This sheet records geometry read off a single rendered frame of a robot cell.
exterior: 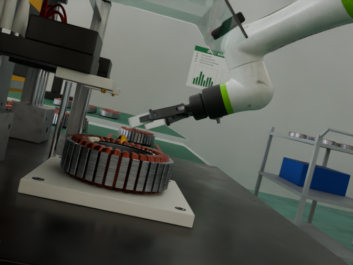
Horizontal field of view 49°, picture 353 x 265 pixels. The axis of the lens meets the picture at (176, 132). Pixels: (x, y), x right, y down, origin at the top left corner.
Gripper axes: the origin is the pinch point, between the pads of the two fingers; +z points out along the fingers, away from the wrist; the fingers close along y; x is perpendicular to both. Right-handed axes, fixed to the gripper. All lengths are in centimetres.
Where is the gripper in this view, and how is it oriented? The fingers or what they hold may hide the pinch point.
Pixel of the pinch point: (141, 123)
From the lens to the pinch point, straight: 118.3
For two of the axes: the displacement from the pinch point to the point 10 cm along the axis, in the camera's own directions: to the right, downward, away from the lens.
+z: -9.4, 2.6, 2.3
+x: -2.5, -9.6, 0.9
